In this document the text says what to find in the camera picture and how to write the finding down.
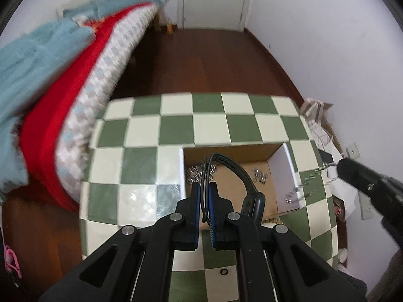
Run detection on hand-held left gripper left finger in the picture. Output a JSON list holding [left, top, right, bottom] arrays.
[[39, 183, 201, 302]]

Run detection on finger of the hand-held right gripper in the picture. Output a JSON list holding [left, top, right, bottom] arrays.
[[338, 158, 384, 201]]

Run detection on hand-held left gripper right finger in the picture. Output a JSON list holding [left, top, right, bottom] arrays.
[[208, 182, 368, 302]]

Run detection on silver chain necklace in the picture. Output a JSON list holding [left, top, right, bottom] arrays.
[[284, 160, 342, 204]]

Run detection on black headphones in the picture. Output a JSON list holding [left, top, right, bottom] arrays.
[[201, 153, 266, 227]]

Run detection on white papers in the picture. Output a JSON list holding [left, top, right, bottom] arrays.
[[318, 145, 358, 222]]

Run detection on pile of silver clips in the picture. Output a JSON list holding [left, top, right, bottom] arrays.
[[185, 164, 219, 184]]

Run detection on torn cardboard box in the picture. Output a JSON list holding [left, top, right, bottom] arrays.
[[300, 98, 344, 158]]

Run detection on checkered pastel quilt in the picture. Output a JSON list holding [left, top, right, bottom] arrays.
[[55, 6, 158, 206]]

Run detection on red blanket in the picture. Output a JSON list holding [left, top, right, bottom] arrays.
[[18, 3, 155, 212]]

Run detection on pink cloth item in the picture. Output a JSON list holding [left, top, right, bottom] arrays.
[[4, 245, 22, 280]]

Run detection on white door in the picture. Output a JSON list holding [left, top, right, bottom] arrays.
[[176, 0, 256, 32]]

